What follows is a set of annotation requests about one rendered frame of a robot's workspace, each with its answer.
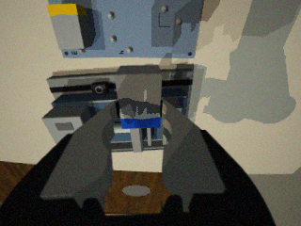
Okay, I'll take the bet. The grey block with yellow end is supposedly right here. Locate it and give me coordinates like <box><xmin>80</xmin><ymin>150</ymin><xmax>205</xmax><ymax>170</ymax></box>
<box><xmin>47</xmin><ymin>4</ymin><xmax>91</xmax><ymax>49</ymax></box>

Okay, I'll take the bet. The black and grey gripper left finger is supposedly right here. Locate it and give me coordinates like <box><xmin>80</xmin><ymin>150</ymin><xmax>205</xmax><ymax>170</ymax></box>
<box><xmin>0</xmin><ymin>100</ymin><xmax>119</xmax><ymax>226</ymax></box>

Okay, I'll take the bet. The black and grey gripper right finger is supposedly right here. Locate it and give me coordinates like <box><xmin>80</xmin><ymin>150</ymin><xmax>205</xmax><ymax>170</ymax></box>
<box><xmin>160</xmin><ymin>99</ymin><xmax>276</xmax><ymax>226</ymax></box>

